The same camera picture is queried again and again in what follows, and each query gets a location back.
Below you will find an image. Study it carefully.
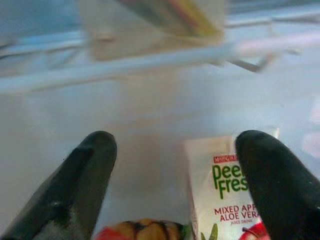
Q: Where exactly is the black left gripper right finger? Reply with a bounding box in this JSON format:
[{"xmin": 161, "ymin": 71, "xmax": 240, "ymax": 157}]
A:
[{"xmin": 235, "ymin": 129, "xmax": 320, "ymax": 240}]

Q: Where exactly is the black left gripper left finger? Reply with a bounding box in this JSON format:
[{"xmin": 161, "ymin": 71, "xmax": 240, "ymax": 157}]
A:
[{"xmin": 0, "ymin": 130, "xmax": 118, "ymax": 240}]

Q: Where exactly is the white Peel Fresh juice carton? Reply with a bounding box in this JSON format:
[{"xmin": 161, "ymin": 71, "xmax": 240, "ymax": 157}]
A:
[{"xmin": 183, "ymin": 135, "xmax": 270, "ymax": 240}]

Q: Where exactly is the clear fridge shelf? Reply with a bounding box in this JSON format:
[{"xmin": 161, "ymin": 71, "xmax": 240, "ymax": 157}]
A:
[{"xmin": 0, "ymin": 11, "xmax": 320, "ymax": 95}]

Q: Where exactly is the pastry with chocolate drizzle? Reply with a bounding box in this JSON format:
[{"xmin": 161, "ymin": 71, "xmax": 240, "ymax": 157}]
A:
[{"xmin": 96, "ymin": 218, "xmax": 192, "ymax": 240}]

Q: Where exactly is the pale packet with coloured stripes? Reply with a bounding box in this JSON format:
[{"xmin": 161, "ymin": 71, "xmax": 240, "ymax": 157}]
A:
[{"xmin": 80, "ymin": 0, "xmax": 225, "ymax": 62}]

